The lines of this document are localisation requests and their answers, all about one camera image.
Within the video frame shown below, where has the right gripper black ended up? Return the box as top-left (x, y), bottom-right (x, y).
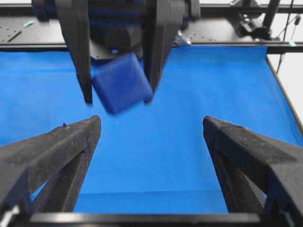
top-left (32, 0), bottom-right (201, 104)

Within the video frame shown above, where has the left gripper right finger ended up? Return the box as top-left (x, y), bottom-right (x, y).
top-left (203, 116), bottom-right (303, 220)

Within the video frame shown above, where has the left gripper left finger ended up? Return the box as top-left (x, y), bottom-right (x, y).
top-left (0, 115), bottom-right (101, 213)

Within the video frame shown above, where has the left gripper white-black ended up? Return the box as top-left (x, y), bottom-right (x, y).
top-left (0, 204), bottom-right (303, 227)

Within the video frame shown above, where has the blue block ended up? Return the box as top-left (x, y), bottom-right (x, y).
top-left (92, 52), bottom-right (153, 114)

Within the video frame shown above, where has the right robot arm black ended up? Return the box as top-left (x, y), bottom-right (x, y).
top-left (31, 0), bottom-right (201, 104)

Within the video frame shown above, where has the blue table cloth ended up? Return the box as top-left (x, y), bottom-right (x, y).
top-left (0, 46), bottom-right (303, 213)

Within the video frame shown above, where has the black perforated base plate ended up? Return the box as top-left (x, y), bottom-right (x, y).
top-left (0, 11), bottom-right (285, 44)

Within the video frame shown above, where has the black aluminium table frame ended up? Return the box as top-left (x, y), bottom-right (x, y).
top-left (0, 4), bottom-right (303, 137)

